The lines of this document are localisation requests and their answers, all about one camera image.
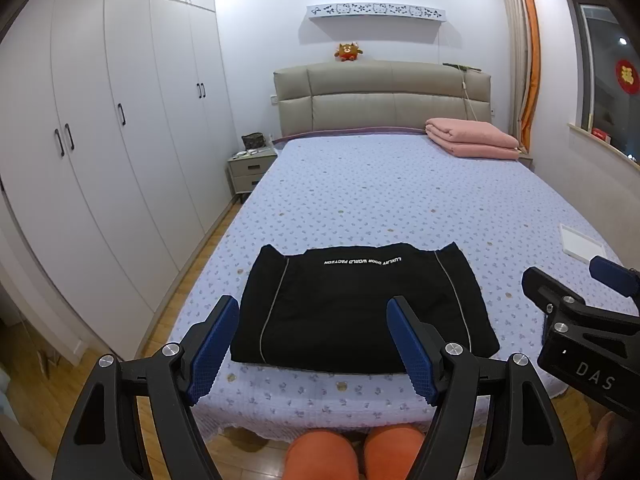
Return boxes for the bed with floral cover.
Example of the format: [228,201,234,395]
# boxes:
[167,132,627,442]

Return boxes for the person's right leg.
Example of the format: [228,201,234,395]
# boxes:
[363,423,427,480]

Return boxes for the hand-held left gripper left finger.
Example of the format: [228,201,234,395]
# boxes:
[52,295,241,480]

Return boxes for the orange and beige curtain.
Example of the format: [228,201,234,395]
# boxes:
[500,0,544,154]

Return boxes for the white flat box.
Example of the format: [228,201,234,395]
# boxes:
[558,223,609,263]

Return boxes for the window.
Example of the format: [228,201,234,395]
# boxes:
[564,0,640,162]

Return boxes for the red round window sticker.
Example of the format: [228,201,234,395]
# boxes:
[615,59,640,94]

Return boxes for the beige padded headboard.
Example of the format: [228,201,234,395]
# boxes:
[273,59,493,139]

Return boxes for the grey nightstand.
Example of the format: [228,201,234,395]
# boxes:
[227,146,279,205]

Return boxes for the folded pink blanket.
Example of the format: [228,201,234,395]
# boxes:
[425,117,522,162]

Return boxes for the white cable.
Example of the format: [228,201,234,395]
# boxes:
[462,66,494,124]

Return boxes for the white wardrobe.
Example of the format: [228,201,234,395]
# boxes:
[0,0,239,367]

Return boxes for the person's right forearm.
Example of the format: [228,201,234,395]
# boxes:
[596,410,640,480]

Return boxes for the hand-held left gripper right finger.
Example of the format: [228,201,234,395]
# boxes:
[386,296,583,480]

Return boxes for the white printed wall shelf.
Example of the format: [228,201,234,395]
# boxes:
[307,2,447,25]

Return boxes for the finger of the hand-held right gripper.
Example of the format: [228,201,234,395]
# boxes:
[521,266,601,322]
[589,256,640,311]

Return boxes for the black hooded jacket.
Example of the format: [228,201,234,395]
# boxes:
[231,241,501,376]

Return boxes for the brown plush toy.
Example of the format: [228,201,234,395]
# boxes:
[334,41,362,64]

